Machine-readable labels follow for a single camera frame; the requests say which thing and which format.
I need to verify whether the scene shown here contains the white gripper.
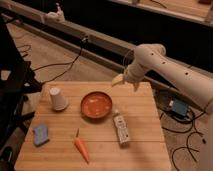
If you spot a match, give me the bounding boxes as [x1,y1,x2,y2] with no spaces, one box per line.
[111,62,148,92]

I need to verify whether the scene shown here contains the blue sponge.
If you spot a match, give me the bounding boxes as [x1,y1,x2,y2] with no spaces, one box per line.
[33,124,49,146]

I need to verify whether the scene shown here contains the white bottle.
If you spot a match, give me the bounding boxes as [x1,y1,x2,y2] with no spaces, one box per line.
[113,110,130,145]

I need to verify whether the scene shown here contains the white object on rail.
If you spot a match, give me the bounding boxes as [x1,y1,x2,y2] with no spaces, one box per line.
[45,3,65,22]

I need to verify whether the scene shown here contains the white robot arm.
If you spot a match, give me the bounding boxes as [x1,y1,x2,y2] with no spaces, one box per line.
[111,44,213,114]

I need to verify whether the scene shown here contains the long metal rail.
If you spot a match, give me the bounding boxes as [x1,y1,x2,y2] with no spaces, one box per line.
[0,0,213,88]

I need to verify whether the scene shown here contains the orange ceramic bowl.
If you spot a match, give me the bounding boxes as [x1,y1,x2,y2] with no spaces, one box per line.
[81,91,112,119]

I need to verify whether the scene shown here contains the black cable bundle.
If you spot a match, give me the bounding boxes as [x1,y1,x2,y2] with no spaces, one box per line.
[159,96,209,163]

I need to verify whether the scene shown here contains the black stand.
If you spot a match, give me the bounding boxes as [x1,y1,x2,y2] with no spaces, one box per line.
[0,14,43,171]

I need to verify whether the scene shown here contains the black floor cable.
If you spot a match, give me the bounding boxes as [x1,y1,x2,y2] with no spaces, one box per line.
[33,36,89,84]

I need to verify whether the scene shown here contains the blue power box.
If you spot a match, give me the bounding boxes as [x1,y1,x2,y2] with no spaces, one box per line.
[169,99,188,117]

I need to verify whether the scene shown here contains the white paper cup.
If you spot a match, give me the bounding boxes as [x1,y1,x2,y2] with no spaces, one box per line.
[49,87,69,111]

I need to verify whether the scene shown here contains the orange carrot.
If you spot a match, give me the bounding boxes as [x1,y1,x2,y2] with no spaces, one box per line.
[74,132,90,163]

